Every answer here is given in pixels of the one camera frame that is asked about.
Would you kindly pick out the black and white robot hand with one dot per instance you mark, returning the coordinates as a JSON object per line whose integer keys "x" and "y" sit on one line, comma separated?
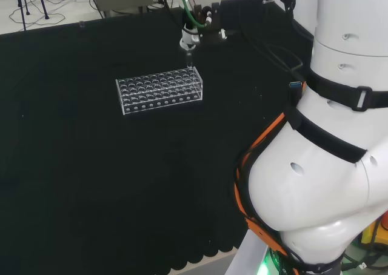
{"x": 212, "y": 34}

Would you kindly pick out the clear glass test tube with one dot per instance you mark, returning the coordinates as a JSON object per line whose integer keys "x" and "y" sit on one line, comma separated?
{"x": 189, "y": 60}

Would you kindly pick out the clear plastic test tube rack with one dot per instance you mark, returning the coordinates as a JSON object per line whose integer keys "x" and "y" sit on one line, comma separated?
{"x": 159, "y": 90}

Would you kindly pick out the blue usb plug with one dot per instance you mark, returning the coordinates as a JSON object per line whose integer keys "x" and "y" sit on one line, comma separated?
{"x": 296, "y": 85}

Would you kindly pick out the black bench cloth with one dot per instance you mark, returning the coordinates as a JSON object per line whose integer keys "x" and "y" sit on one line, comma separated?
{"x": 121, "y": 172}

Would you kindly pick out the black tripod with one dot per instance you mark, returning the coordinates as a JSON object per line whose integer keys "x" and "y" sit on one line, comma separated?
{"x": 23, "y": 8}

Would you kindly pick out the yellow stop button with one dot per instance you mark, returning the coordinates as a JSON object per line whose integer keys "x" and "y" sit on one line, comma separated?
{"x": 371, "y": 231}

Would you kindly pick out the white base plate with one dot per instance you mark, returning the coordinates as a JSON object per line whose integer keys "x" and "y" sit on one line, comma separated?
{"x": 247, "y": 257}

